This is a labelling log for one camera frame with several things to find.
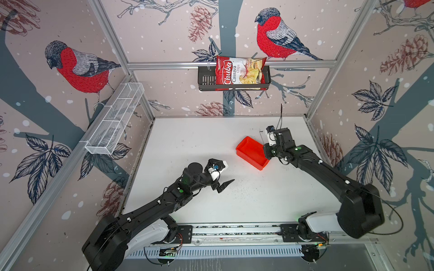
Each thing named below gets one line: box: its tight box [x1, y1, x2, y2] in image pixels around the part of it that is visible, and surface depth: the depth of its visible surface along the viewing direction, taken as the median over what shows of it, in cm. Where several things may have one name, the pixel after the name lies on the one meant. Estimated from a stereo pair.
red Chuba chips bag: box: [214, 55, 268, 91], surface depth 90 cm
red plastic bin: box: [235, 136, 270, 171], surface depth 100 cm
